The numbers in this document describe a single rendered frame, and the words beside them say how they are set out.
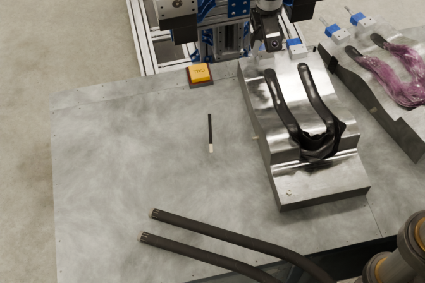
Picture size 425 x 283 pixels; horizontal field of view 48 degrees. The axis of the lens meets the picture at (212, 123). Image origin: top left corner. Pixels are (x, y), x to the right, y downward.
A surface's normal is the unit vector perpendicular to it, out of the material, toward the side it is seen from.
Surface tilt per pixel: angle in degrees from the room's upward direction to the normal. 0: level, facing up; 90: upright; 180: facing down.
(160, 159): 0
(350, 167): 0
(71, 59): 0
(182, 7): 90
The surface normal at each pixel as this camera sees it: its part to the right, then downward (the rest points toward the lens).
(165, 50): -0.02, -0.52
